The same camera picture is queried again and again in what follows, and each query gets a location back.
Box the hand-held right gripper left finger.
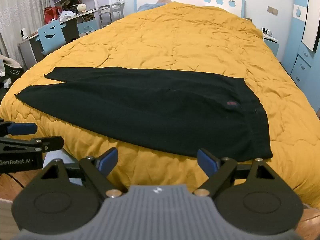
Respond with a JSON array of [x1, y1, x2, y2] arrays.
[[41, 147, 125, 198]]

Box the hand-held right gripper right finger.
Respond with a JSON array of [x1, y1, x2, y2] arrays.
[[194, 149, 275, 198]]

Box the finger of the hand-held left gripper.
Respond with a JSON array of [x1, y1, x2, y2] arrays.
[[0, 120, 38, 136], [0, 136, 64, 159]]

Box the black pants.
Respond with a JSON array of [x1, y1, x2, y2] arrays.
[[14, 66, 273, 162]]

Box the dark clothes pile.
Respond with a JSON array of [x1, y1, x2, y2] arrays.
[[0, 54, 25, 100]]

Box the blue chair with face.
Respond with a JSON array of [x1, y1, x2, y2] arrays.
[[36, 20, 67, 55]]

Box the grey desk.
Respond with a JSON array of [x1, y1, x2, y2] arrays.
[[18, 8, 99, 69]]

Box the patterned curtain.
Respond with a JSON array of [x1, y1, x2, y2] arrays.
[[0, 0, 38, 63]]

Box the red bag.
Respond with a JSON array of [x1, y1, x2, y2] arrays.
[[44, 6, 63, 23]]

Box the white cloth on desk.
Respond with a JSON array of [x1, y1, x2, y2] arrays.
[[59, 10, 77, 20]]

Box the yellow quilted blanket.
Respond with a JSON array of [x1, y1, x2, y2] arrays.
[[0, 1, 320, 209]]

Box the blue nightstand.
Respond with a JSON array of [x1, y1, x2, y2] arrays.
[[262, 35, 280, 57]]

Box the blue drawer cabinet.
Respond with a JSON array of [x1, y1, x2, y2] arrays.
[[282, 0, 320, 90]]

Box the blue pillow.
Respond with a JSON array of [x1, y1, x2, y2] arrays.
[[136, 2, 167, 12]]

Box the white and blue headboard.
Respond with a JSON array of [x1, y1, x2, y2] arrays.
[[134, 0, 245, 18]]

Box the white board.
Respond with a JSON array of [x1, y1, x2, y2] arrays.
[[301, 0, 320, 53]]

